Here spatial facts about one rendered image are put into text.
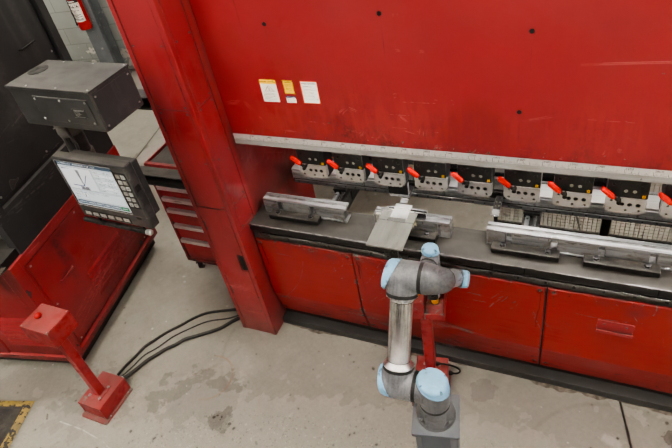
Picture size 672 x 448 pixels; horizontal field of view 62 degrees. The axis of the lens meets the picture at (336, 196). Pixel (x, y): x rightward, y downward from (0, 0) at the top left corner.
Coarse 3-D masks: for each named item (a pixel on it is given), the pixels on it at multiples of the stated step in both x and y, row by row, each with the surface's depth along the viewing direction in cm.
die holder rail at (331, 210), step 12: (264, 204) 312; (276, 204) 308; (288, 204) 304; (300, 204) 300; (312, 204) 297; (324, 204) 296; (336, 204) 294; (348, 204) 293; (324, 216) 299; (336, 216) 296; (348, 216) 297
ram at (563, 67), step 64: (192, 0) 241; (256, 0) 229; (320, 0) 218; (384, 0) 208; (448, 0) 199; (512, 0) 190; (576, 0) 183; (640, 0) 176; (256, 64) 250; (320, 64) 237; (384, 64) 225; (448, 64) 214; (512, 64) 205; (576, 64) 196; (640, 64) 188; (256, 128) 275; (320, 128) 259; (384, 128) 245; (448, 128) 233; (512, 128) 221; (576, 128) 211; (640, 128) 202
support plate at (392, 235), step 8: (384, 216) 275; (408, 216) 272; (416, 216) 272; (376, 224) 272; (384, 224) 271; (392, 224) 270; (400, 224) 269; (408, 224) 268; (376, 232) 267; (384, 232) 266; (392, 232) 265; (400, 232) 264; (408, 232) 264; (368, 240) 264; (376, 240) 263; (384, 240) 262; (392, 240) 261; (400, 240) 260; (384, 248) 259; (392, 248) 257; (400, 248) 256
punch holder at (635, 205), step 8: (608, 184) 221; (616, 184) 219; (624, 184) 218; (632, 184) 217; (640, 184) 216; (648, 184) 214; (616, 192) 222; (624, 192) 220; (632, 192) 219; (640, 192) 218; (648, 192) 216; (608, 200) 225; (624, 200) 222; (632, 200) 221; (640, 200) 220; (608, 208) 227; (616, 208) 226; (624, 208) 224; (632, 208) 223; (640, 208) 222
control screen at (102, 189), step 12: (60, 168) 258; (72, 168) 254; (84, 168) 249; (96, 168) 245; (72, 180) 260; (84, 180) 256; (96, 180) 252; (108, 180) 248; (84, 192) 263; (96, 192) 258; (108, 192) 254; (120, 192) 250; (96, 204) 265; (108, 204) 261; (120, 204) 256
